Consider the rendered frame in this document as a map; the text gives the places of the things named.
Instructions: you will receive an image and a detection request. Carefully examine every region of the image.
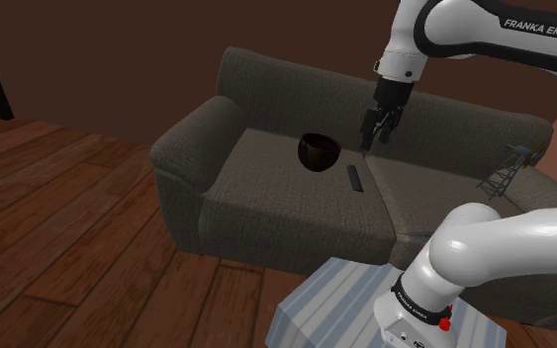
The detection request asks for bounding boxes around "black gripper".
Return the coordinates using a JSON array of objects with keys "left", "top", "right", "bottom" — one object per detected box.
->
[{"left": 359, "top": 76, "right": 415, "bottom": 152}]

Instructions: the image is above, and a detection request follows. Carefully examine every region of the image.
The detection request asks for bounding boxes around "black remote control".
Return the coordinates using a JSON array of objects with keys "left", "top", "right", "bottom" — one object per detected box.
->
[{"left": 346, "top": 164, "right": 365, "bottom": 194}]

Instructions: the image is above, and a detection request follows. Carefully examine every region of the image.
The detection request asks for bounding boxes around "dark brown bowl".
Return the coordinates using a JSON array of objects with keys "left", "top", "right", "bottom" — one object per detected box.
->
[{"left": 297, "top": 132, "right": 342, "bottom": 173}]

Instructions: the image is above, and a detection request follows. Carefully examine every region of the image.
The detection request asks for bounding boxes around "dark grey fabric sofa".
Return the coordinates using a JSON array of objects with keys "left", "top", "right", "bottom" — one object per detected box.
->
[{"left": 149, "top": 46, "right": 557, "bottom": 331}]

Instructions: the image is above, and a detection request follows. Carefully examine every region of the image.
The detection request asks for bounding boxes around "grey windmill tower figure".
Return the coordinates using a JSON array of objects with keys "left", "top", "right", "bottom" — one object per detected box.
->
[{"left": 476, "top": 142, "right": 545, "bottom": 201}]

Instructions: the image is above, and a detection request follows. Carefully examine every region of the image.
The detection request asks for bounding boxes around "grey striped robot stand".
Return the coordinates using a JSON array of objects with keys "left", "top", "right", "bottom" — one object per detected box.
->
[{"left": 264, "top": 256, "right": 509, "bottom": 348}]

